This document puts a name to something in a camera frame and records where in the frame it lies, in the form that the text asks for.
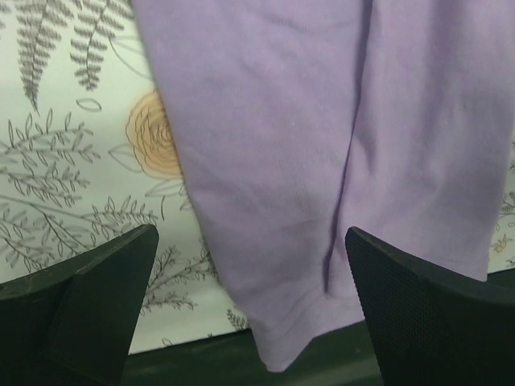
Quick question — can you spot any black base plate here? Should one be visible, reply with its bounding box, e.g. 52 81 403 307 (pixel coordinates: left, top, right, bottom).
118 273 515 386

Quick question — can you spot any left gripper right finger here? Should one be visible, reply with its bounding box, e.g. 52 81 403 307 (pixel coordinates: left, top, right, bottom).
345 227 514 385

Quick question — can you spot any floral table mat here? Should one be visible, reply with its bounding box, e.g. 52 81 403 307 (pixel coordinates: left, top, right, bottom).
1 1 514 331

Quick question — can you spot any purple t shirt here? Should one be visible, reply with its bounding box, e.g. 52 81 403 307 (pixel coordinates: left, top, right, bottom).
132 0 514 372

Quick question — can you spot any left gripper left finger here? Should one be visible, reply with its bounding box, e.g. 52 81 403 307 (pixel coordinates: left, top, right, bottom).
1 224 159 385

